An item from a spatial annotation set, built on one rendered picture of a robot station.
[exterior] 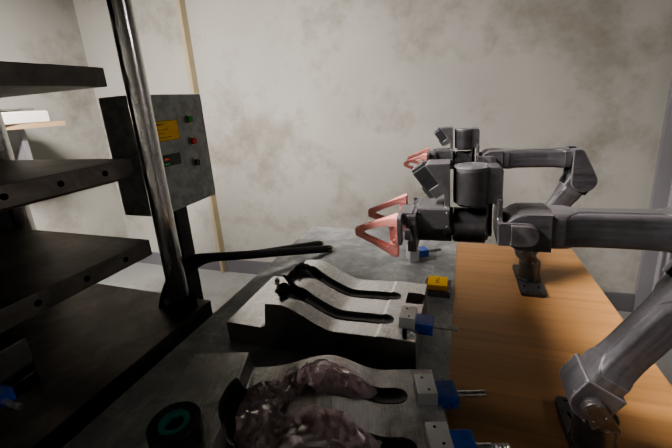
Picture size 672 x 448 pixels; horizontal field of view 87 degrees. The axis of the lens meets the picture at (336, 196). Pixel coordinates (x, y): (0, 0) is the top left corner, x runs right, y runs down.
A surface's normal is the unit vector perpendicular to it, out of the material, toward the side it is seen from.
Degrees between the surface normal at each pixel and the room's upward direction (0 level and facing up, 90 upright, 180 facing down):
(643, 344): 88
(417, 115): 90
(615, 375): 77
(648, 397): 0
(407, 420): 0
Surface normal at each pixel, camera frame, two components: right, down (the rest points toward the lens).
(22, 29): 0.95, 0.02
